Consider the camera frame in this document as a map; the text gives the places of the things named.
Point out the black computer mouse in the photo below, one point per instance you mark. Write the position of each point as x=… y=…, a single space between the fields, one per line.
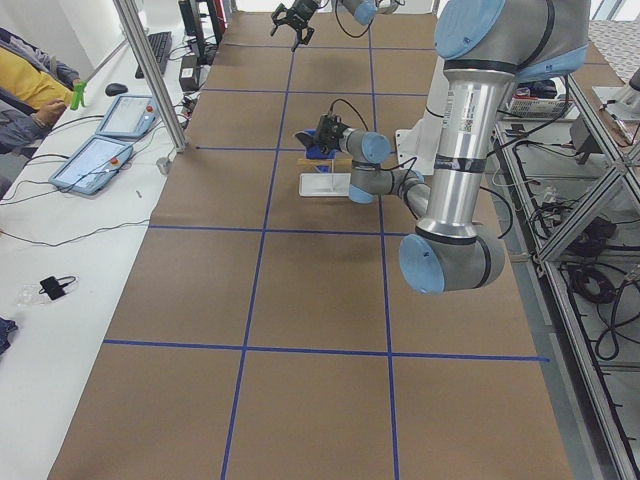
x=114 y=89

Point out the clear plastic bag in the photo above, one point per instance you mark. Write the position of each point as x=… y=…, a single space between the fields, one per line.
x=32 y=295

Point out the green plastic clamp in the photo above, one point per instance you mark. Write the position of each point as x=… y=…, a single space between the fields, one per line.
x=78 y=99

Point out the small black device with cable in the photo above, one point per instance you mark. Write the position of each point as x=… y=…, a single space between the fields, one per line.
x=56 y=287

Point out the black power adapter box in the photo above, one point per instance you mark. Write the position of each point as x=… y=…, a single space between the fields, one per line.
x=190 y=70

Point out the teach pendant tablet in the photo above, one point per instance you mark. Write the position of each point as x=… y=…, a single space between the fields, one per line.
x=128 y=117
x=91 y=167

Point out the black keyboard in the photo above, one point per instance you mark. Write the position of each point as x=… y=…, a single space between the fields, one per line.
x=161 y=44

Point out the brown paper table cover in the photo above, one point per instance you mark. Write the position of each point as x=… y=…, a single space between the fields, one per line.
x=263 y=335

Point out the far teach pendant tablet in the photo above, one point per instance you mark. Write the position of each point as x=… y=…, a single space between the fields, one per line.
x=128 y=117

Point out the wooden towel rack white base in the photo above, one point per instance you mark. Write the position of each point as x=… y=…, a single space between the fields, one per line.
x=324 y=178

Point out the blue towel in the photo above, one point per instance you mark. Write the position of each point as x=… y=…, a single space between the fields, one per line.
x=312 y=150

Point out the aluminium frame rack right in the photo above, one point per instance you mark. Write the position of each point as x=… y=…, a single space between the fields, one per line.
x=575 y=182

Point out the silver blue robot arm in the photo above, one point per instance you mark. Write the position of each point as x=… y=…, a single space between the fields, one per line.
x=488 y=47

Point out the near teach pendant tablet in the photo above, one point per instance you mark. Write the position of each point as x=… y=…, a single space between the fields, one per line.
x=91 y=167

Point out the person in yellow shirt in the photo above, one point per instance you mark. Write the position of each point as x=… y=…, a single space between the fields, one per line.
x=36 y=89

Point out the aluminium frame post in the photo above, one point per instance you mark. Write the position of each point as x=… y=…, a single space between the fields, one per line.
x=137 y=38

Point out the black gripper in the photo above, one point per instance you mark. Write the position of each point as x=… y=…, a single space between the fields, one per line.
x=334 y=141
x=303 y=11

